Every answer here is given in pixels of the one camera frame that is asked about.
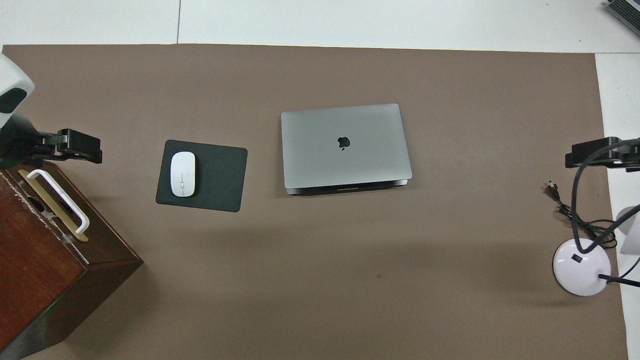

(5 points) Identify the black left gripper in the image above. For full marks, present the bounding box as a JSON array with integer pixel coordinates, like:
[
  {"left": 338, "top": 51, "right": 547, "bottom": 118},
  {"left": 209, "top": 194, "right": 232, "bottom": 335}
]
[{"left": 0, "top": 112, "right": 103, "bottom": 168}]

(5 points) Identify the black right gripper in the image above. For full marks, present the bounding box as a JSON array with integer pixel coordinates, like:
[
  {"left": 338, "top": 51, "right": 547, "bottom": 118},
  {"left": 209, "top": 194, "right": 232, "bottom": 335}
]
[{"left": 565, "top": 136, "right": 640, "bottom": 173}]

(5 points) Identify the grey laptop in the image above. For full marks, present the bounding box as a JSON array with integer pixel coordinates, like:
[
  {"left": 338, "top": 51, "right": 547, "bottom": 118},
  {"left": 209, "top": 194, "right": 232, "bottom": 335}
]
[{"left": 280, "top": 103, "right": 413, "bottom": 196}]

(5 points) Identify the brass plate of box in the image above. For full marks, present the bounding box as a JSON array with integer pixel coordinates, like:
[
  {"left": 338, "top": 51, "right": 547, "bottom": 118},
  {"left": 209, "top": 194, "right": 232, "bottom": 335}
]
[{"left": 18, "top": 170, "right": 89, "bottom": 243}]

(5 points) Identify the white computer mouse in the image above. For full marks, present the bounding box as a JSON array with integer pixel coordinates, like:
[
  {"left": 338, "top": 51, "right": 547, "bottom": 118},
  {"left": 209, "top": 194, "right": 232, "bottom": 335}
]
[{"left": 170, "top": 151, "right": 197, "bottom": 198}]

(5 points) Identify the white desk lamp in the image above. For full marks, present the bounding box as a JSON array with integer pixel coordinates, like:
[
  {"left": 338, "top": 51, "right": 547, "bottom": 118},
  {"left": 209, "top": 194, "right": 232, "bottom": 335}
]
[{"left": 552, "top": 204, "right": 640, "bottom": 297}]

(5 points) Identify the brown wooden box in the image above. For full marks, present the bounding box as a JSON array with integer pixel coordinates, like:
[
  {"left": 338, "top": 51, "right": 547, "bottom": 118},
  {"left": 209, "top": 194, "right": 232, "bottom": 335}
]
[{"left": 0, "top": 160, "right": 144, "bottom": 360}]

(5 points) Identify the black mouse pad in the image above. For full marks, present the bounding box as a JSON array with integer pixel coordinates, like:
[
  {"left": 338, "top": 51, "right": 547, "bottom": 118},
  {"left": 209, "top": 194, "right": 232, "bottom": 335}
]
[{"left": 155, "top": 139, "right": 249, "bottom": 213}]

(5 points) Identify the grey device with keys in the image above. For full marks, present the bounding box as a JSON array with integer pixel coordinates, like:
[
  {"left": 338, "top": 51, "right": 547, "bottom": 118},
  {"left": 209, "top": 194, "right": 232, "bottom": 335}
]
[{"left": 602, "top": 0, "right": 640, "bottom": 36}]

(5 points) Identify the brown table mat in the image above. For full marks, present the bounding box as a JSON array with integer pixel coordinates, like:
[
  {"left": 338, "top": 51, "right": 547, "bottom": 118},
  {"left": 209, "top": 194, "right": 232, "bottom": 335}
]
[{"left": 0, "top": 44, "right": 628, "bottom": 360}]

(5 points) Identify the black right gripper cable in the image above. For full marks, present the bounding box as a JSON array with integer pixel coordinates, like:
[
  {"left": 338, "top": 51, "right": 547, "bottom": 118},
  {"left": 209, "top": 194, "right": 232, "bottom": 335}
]
[{"left": 571, "top": 139, "right": 640, "bottom": 251}]

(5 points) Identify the black lamp power cable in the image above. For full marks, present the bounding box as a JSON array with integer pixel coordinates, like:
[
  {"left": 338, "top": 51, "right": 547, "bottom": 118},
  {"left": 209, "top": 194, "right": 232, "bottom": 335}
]
[{"left": 545, "top": 181, "right": 618, "bottom": 249}]

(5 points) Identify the white box handle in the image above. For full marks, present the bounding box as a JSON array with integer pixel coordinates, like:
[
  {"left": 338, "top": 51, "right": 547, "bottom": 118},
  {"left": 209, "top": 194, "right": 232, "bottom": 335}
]
[{"left": 27, "top": 169, "right": 90, "bottom": 235}]

